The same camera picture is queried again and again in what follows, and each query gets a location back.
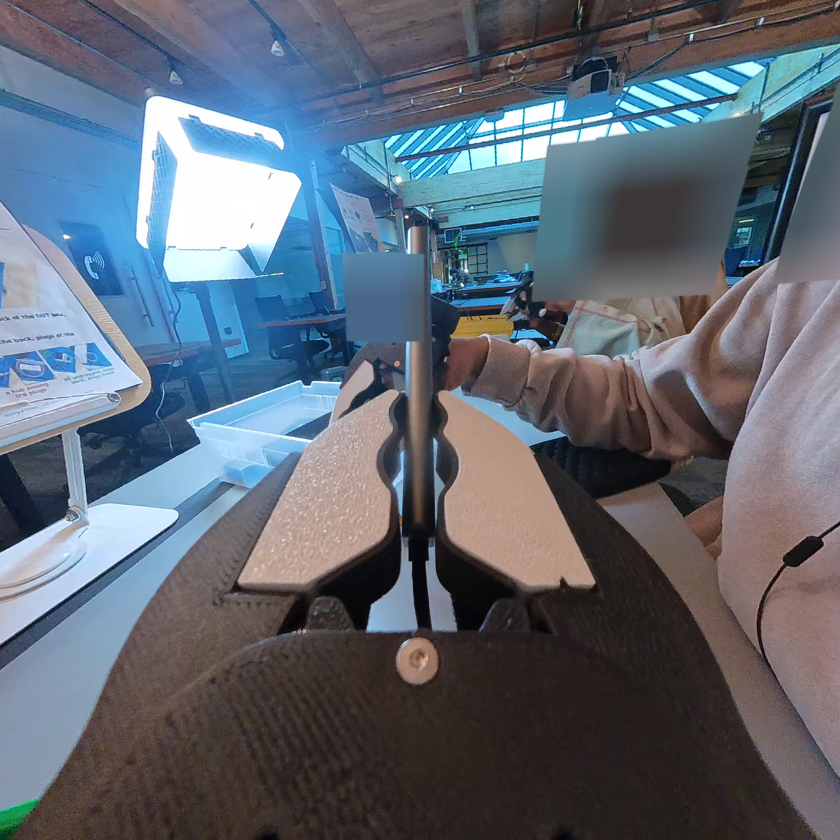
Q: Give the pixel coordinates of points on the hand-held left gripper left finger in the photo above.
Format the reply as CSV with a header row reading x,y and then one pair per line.
x,y
328,499

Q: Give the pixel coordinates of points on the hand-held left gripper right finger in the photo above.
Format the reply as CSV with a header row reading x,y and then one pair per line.
x,y
512,505

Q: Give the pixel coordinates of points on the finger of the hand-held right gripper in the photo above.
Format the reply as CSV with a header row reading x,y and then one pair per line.
x,y
351,390

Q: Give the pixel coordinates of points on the small grey usb hub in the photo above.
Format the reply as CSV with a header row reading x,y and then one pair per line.
x,y
417,407

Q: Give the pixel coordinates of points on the clear plastic bin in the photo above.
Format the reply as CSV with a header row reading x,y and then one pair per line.
x,y
262,420

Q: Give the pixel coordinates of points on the person's right forearm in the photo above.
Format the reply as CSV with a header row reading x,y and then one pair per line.
x,y
590,400

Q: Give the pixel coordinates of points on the person's right hand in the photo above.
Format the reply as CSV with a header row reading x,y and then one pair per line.
x,y
466,358

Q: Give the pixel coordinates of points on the yellow bin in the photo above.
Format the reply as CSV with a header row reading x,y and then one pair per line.
x,y
482,326

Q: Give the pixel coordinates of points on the black office chair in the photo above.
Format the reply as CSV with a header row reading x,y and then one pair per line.
x,y
331,315
282,328

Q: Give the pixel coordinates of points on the black mesh chair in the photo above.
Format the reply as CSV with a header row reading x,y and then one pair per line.
x,y
590,467

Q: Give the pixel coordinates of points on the wooden poster easel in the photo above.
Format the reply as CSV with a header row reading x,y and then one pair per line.
x,y
358,216

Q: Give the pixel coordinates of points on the softbox light stand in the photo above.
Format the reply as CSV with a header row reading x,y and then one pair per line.
x,y
211,334

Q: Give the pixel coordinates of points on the brown wooden desk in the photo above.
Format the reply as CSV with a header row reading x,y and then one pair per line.
x,y
190,351

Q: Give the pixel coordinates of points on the instruction sheet on stand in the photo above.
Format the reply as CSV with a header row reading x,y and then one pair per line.
x,y
124,367

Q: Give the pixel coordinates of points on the softbox studio light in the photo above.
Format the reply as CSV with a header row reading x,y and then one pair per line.
x,y
216,197

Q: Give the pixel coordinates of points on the black phone sign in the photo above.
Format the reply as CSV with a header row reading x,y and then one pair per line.
x,y
95,262

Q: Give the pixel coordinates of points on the person in light sweatshirt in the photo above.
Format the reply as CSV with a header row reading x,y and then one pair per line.
x,y
787,426

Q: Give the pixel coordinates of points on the ceiling projector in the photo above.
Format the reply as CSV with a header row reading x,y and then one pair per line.
x,y
594,79

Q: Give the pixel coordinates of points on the printed instruction sheet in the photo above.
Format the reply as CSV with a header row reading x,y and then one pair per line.
x,y
46,328

